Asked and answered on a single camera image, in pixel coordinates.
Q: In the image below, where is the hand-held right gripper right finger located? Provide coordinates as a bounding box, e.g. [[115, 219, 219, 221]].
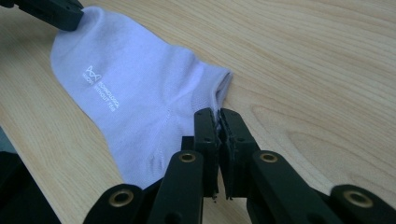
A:
[[217, 107, 262, 201]]

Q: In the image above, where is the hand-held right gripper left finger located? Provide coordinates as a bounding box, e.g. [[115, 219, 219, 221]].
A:
[[192, 106, 222, 199]]

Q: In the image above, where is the white ankle sock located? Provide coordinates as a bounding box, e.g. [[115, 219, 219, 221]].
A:
[[49, 6, 234, 190]]

